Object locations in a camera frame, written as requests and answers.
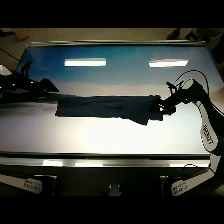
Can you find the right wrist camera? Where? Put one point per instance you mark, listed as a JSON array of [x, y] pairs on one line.
[[173, 86]]

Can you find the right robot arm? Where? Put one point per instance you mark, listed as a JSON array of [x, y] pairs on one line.
[[208, 135]]

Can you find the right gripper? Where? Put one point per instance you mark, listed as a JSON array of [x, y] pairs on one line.
[[166, 106]]

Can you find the dark grey shirt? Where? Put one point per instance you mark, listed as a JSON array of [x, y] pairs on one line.
[[106, 106]]

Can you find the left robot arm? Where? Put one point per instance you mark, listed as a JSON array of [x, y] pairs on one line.
[[31, 87]]

